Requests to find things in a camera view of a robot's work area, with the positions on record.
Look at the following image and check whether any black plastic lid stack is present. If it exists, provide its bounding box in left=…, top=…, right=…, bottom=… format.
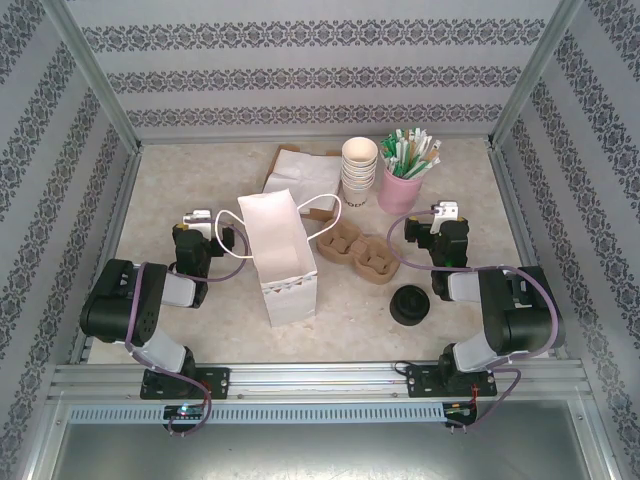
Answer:
left=389, top=283, right=432, bottom=329

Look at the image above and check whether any grey metal sheet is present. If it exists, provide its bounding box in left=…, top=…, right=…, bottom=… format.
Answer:
left=44, top=399, right=601, bottom=480

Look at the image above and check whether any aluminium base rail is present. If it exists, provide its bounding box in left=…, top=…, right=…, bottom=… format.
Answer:
left=53, top=362, right=586, bottom=401

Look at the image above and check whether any white slotted cable duct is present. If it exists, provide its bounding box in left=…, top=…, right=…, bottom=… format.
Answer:
left=67, top=402, right=449, bottom=425

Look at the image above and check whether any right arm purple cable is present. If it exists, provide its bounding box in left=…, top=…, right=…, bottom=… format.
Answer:
left=389, top=209, right=561, bottom=436

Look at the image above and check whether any aluminium side rail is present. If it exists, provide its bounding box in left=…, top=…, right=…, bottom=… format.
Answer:
left=487, top=142, right=569, bottom=359
left=69, top=147, right=144, bottom=364

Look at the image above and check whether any brown cardboard cup carrier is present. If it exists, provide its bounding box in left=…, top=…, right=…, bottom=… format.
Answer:
left=316, top=219, right=402, bottom=285

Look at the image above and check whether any aluminium frame post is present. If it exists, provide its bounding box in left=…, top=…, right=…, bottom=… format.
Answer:
left=487, top=0, right=586, bottom=149
left=42, top=0, right=144, bottom=151

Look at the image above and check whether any white paper gift bag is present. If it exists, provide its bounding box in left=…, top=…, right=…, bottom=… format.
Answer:
left=214, top=188, right=344, bottom=329

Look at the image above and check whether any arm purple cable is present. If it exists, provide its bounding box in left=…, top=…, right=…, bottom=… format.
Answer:
left=389, top=209, right=561, bottom=436
left=124, top=232, right=250, bottom=437

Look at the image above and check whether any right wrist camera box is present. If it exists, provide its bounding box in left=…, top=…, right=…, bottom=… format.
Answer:
left=432, top=199, right=462, bottom=225

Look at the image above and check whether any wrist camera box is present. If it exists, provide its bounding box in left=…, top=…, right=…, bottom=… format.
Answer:
left=432, top=199, right=462, bottom=225
left=180, top=208, right=215, bottom=232

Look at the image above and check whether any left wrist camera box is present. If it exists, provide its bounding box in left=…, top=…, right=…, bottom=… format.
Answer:
left=180, top=208, right=215, bottom=232

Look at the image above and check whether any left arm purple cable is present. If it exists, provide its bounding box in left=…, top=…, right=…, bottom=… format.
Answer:
left=124, top=232, right=250, bottom=437

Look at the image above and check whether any brown cardboard napkin box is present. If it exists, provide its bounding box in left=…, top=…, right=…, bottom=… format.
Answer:
left=262, top=143, right=346, bottom=222

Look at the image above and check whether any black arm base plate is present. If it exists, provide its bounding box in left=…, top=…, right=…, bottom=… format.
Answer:
left=405, top=364, right=499, bottom=400
left=141, top=367, right=231, bottom=401

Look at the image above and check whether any white paper cup black print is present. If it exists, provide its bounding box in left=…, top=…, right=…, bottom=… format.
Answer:
left=342, top=179, right=375, bottom=209

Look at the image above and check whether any brown paper wrapped straw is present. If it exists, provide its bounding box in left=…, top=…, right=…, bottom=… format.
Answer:
left=414, top=140, right=444, bottom=174

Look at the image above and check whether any pink straw holder cup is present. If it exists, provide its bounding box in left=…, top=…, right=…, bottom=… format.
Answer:
left=377, top=164, right=424, bottom=215

